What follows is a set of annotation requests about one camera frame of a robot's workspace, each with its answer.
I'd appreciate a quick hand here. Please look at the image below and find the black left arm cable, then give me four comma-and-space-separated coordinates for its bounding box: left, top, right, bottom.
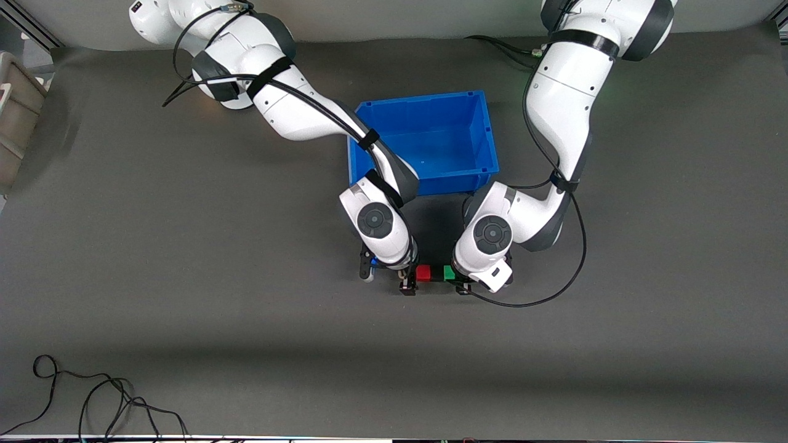
467, 0, 588, 308

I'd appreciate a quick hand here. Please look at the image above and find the thin black loose cable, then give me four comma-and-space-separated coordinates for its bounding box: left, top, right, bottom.
0, 355, 188, 441

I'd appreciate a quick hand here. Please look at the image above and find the dark grey table mat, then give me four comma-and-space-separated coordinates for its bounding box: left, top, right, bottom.
0, 22, 788, 439

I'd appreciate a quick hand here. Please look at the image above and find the beige plastic container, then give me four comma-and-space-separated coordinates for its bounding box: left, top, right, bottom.
0, 51, 50, 194

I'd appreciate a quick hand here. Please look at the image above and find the black left base cable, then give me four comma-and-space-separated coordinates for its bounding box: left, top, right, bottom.
465, 35, 546, 62

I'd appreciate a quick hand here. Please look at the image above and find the blue plastic storage bin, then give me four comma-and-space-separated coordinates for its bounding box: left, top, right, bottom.
348, 90, 501, 198

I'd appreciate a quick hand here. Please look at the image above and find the metal frame rail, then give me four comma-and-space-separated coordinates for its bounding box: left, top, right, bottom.
0, 9, 63, 50

